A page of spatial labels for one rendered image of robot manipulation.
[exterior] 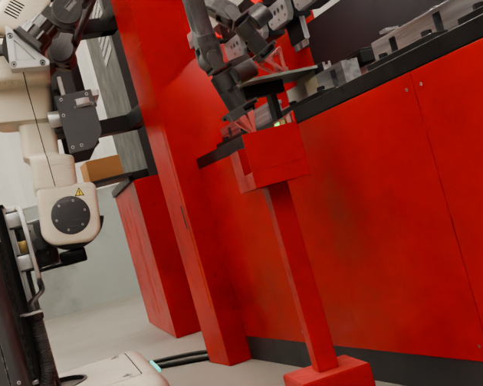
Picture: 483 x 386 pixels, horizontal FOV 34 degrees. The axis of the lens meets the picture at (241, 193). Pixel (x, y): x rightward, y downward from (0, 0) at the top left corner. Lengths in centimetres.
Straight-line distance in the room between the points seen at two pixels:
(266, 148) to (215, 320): 136
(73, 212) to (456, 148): 101
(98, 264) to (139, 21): 621
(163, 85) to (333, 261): 125
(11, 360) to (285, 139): 91
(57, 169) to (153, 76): 127
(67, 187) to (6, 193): 724
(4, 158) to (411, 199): 773
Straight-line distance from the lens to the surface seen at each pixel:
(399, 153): 208
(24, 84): 227
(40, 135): 228
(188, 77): 345
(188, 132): 339
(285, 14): 268
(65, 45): 256
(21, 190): 944
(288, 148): 218
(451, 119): 190
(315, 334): 226
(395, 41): 226
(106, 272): 943
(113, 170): 466
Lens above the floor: 61
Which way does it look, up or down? 1 degrees up
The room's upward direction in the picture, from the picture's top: 16 degrees counter-clockwise
